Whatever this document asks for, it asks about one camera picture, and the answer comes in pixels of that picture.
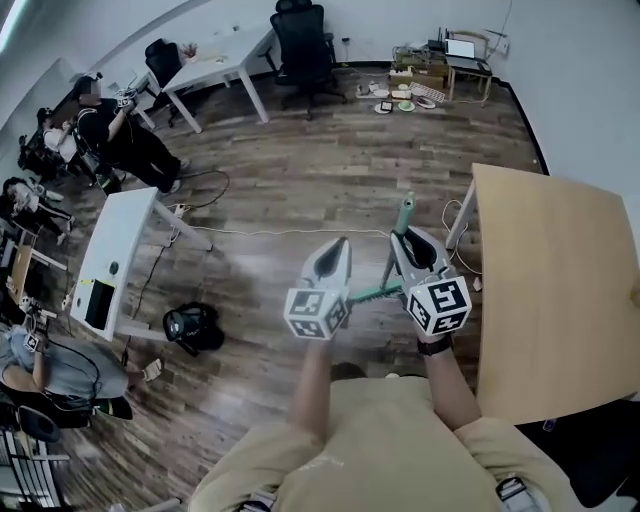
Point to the green bowl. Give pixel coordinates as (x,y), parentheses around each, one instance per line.
(406,106)

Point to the person's right forearm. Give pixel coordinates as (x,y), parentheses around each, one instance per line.
(450,390)

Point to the black bag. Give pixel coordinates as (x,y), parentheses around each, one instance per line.
(195,327)

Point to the small red plant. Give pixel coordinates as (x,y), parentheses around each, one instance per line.
(189,51)

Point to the black router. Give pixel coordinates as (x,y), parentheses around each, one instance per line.
(436,45)

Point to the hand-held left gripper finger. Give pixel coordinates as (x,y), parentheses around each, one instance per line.
(309,272)
(345,277)

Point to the beige slipper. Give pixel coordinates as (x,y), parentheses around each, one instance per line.
(153,370)

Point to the black square frame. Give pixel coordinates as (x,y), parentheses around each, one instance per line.
(386,106)

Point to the white power strip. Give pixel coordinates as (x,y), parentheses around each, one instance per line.
(178,210)
(400,74)

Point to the open laptop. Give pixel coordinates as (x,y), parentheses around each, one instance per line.
(460,48)

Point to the black wristwatch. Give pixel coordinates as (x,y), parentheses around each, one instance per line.
(435,346)

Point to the black flat box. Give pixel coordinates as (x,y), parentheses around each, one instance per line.
(100,305)

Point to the beige wooden desk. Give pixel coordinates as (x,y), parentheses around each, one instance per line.
(550,300)

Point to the white grid tray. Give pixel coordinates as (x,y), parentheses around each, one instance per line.
(427,91)

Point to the wooden crate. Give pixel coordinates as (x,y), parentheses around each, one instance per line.
(425,62)

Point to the white plate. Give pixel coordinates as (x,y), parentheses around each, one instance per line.
(377,109)
(381,92)

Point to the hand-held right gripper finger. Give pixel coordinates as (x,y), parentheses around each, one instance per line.
(446,262)
(400,267)

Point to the beige container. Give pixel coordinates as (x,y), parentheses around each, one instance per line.
(401,91)

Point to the grey round object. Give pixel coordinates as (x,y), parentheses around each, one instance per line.
(364,91)

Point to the small wooden stool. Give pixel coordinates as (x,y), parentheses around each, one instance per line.
(470,74)

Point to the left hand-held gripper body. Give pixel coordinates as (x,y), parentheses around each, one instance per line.
(310,307)

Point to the purple plate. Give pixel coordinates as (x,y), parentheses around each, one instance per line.
(425,103)

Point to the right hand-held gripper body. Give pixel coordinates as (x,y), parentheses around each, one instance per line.
(442,300)

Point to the person's beige shirt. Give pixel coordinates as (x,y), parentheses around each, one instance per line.
(390,450)

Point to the person's black trousers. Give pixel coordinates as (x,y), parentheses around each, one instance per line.
(347,372)

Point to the white desk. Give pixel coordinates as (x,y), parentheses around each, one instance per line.
(215,65)
(120,225)

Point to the person's left forearm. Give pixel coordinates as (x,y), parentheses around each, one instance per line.
(310,390)

